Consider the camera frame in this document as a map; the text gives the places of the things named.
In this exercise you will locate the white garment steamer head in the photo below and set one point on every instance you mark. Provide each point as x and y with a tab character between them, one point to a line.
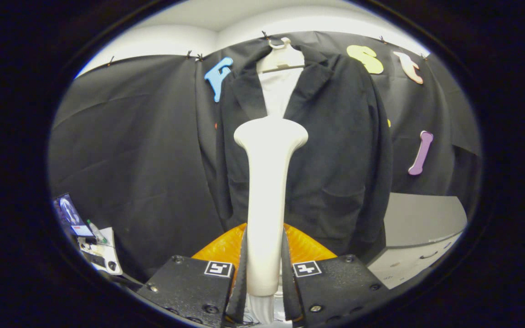
267	205

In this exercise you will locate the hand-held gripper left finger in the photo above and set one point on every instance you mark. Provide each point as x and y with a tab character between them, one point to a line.
239	296

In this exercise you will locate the black suit jacket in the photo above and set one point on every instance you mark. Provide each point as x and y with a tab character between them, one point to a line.
335	159

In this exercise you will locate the black computer mouse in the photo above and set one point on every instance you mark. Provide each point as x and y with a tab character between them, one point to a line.
112	266

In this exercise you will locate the tablet screen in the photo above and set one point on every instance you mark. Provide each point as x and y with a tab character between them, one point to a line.
71	214

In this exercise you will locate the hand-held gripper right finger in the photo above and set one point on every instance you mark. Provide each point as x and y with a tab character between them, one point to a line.
290	296

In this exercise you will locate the white clothes hanger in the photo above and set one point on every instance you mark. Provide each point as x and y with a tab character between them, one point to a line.
283	59

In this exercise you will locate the grey cabinet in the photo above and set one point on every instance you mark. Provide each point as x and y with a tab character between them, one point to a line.
417	218

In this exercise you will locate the white side table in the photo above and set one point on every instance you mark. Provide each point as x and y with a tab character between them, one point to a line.
110	248

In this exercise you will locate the black backdrop cloth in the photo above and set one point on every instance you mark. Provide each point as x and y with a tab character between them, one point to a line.
130	159

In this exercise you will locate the clear plastic bottle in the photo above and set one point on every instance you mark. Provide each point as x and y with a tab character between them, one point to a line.
96	232

